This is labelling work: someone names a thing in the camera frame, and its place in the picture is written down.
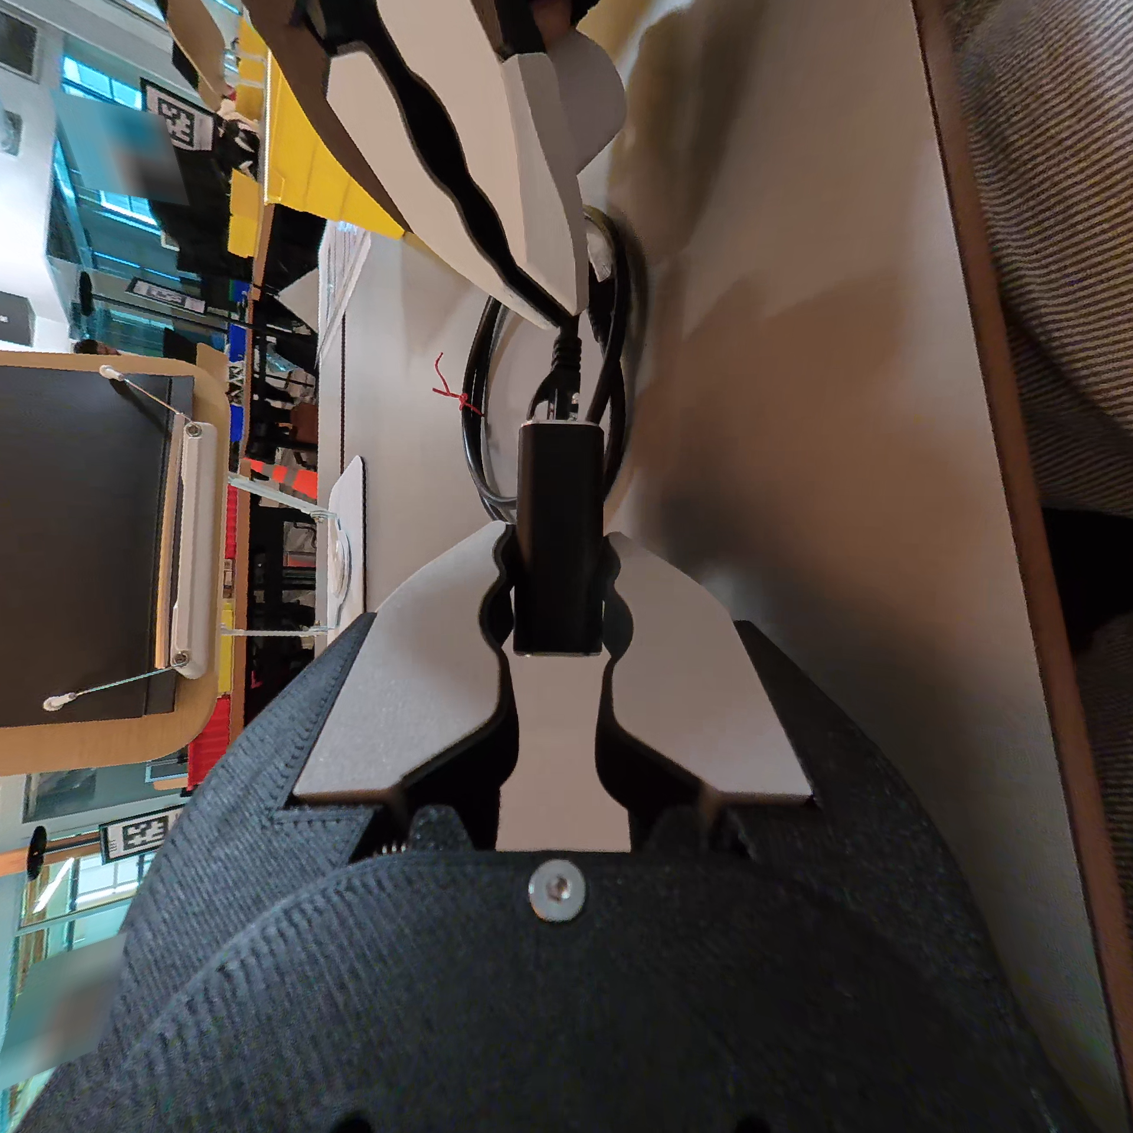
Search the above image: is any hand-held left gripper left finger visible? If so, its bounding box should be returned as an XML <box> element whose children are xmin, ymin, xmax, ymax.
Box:
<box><xmin>293</xmin><ymin>521</ymin><xmax>520</xmax><ymax>848</ymax></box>

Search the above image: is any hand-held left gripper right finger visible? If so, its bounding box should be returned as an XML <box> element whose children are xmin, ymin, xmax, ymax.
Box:
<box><xmin>598</xmin><ymin>531</ymin><xmax>813</xmax><ymax>846</ymax></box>

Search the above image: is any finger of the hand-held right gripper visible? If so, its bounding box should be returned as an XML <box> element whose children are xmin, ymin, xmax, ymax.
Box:
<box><xmin>410</xmin><ymin>0</ymin><xmax>632</xmax><ymax>321</ymax></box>
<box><xmin>326</xmin><ymin>0</ymin><xmax>575</xmax><ymax>332</ymax></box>

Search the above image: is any black network adapter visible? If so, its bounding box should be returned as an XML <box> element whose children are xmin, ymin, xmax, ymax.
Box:
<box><xmin>511</xmin><ymin>419</ymin><xmax>610</xmax><ymax>659</ymax></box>

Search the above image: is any black ethernet cable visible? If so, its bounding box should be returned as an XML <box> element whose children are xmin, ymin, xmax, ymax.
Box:
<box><xmin>460</xmin><ymin>205</ymin><xmax>639</xmax><ymax>523</ymax></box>

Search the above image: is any grey desk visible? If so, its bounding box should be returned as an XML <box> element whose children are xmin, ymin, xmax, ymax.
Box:
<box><xmin>316</xmin><ymin>0</ymin><xmax>1133</xmax><ymax>1133</ymax></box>

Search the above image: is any yellow plastic bin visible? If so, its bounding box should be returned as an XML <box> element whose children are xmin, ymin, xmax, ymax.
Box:
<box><xmin>258</xmin><ymin>57</ymin><xmax>408</xmax><ymax>242</ymax></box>

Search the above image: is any white paper sheet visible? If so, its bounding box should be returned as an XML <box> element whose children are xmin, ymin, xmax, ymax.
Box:
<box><xmin>316</xmin><ymin>220</ymin><xmax>371</xmax><ymax>356</ymax></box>

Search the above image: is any cardboard box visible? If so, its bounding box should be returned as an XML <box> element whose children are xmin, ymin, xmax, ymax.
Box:
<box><xmin>166</xmin><ymin>0</ymin><xmax>250</xmax><ymax>113</ymax></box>

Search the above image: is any fiducial marker sign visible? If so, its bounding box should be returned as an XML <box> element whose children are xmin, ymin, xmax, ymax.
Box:
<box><xmin>140</xmin><ymin>79</ymin><xmax>215</xmax><ymax>153</ymax></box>

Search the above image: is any red twist tie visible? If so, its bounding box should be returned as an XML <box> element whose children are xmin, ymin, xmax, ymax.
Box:
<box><xmin>431</xmin><ymin>351</ymin><xmax>487</xmax><ymax>416</ymax></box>

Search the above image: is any wood-framed black screen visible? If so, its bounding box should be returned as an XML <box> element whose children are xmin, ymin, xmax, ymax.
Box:
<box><xmin>0</xmin><ymin>350</ymin><xmax>235</xmax><ymax>775</ymax></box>

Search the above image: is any person's grey hoodie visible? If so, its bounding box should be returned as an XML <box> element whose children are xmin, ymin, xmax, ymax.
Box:
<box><xmin>950</xmin><ymin>0</ymin><xmax>1133</xmax><ymax>508</ymax></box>

